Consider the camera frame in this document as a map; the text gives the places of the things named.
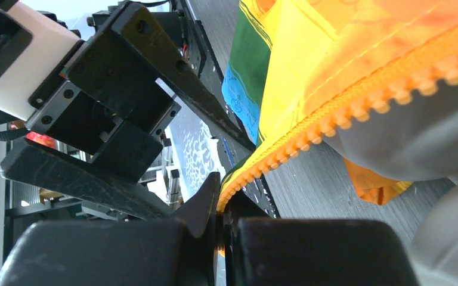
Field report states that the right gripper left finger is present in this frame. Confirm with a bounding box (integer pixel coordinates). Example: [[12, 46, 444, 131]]
[[0, 172, 221, 285]]

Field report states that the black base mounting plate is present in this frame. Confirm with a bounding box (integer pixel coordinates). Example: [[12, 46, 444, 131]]
[[165, 0, 281, 220]]

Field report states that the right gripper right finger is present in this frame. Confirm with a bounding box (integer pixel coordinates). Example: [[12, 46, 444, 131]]
[[222, 192, 419, 285]]

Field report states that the rainbow striped zip jacket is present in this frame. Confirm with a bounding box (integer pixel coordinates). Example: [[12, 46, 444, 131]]
[[216, 1, 458, 285]]

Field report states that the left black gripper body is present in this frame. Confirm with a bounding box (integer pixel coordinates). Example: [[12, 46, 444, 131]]
[[26, 27, 180, 182]]

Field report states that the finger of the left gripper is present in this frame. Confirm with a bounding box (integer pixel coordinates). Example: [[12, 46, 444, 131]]
[[111, 1, 255, 151], [0, 138, 173, 219]]

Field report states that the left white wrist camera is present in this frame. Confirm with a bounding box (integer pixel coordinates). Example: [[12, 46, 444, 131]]
[[0, 1, 81, 120]]

